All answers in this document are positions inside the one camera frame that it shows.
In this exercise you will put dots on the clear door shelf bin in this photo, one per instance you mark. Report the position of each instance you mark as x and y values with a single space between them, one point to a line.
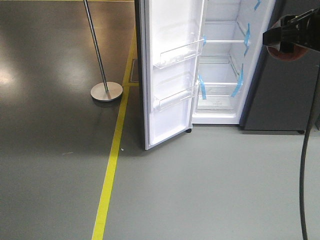
179 54
171 91

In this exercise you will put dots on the red yellow apple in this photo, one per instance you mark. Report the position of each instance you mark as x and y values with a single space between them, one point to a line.
287 53

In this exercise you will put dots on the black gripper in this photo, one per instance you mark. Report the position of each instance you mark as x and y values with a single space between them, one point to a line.
310 23

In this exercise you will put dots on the white fridge door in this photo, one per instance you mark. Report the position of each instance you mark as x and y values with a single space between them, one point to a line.
163 25

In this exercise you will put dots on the clear fridge crisper drawer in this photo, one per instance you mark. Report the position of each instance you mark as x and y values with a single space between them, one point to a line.
216 98

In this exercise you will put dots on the grey fridge body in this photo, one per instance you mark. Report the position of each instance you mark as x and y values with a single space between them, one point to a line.
272 95

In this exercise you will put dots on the silver sign stand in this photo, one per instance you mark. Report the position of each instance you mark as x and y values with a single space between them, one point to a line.
106 91

